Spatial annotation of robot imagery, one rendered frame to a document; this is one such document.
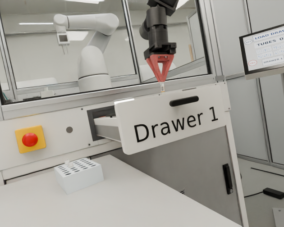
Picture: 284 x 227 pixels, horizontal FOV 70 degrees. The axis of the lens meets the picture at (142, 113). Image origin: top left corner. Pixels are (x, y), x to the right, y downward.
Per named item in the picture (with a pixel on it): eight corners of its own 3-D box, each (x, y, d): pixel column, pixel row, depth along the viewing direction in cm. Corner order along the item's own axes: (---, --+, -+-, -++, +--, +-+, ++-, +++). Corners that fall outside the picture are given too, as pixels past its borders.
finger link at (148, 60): (156, 80, 54) (153, 45, 54) (147, 83, 61) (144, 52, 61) (179, 79, 56) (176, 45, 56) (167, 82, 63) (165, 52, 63)
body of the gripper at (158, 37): (155, 49, 53) (153, 20, 53) (143, 58, 63) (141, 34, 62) (177, 49, 55) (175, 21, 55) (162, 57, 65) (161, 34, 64)
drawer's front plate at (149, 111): (226, 125, 54) (220, 84, 53) (126, 156, 42) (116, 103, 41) (222, 124, 55) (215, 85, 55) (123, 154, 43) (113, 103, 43)
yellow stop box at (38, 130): (46, 147, 61) (41, 124, 61) (19, 154, 58) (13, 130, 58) (46, 146, 66) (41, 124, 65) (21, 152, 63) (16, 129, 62)
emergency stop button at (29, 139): (38, 145, 58) (36, 131, 58) (23, 148, 57) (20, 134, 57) (39, 143, 61) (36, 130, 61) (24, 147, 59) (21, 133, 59)
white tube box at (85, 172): (104, 180, 47) (100, 164, 46) (66, 194, 42) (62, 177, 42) (88, 170, 57) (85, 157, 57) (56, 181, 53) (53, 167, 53)
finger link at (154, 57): (154, 81, 56) (151, 47, 55) (146, 84, 63) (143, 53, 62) (176, 80, 58) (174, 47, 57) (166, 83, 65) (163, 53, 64)
